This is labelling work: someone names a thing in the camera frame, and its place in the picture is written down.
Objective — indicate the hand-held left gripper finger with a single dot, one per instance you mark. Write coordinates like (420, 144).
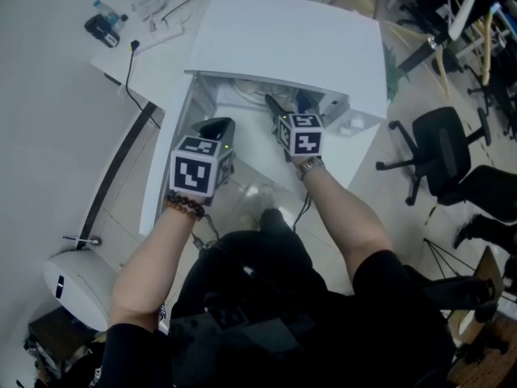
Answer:
(208, 127)
(226, 132)

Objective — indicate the black flask with label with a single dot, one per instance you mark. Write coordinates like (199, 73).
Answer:
(101, 30)

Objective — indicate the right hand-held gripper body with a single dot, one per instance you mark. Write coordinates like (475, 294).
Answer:
(305, 137)

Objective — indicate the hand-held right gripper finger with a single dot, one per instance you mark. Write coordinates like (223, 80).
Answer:
(276, 109)
(308, 103)

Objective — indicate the silver wristwatch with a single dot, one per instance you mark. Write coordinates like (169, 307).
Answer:
(311, 167)

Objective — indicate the white round air purifier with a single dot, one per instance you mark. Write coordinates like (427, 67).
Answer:
(81, 289)

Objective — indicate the person's black clothing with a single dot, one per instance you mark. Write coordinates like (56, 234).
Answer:
(282, 297)

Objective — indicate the person's right forearm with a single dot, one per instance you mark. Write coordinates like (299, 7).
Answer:
(343, 216)

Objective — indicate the clear plastic water bottle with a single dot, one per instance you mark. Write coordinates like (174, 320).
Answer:
(108, 14)

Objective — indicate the brown wooden table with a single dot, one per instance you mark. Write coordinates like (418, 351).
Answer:
(486, 273)

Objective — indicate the black chest pack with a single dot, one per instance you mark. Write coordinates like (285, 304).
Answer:
(242, 330)

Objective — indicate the black office chair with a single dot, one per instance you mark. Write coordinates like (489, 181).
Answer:
(456, 293)
(442, 152)

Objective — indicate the white chair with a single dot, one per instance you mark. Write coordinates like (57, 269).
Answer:
(460, 10)

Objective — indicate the green potted plant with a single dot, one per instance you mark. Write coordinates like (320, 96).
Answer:
(393, 75)

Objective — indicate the black tripod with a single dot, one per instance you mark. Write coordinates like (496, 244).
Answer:
(448, 257)

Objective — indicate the black floor box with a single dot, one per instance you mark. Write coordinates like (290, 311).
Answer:
(60, 342)

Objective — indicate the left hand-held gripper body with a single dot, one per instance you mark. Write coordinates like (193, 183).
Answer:
(192, 172)

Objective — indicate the person's left forearm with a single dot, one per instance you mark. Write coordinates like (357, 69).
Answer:
(153, 265)

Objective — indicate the white microwave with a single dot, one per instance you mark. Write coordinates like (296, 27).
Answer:
(282, 35)

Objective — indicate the white power strip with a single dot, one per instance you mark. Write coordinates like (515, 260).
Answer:
(161, 36)

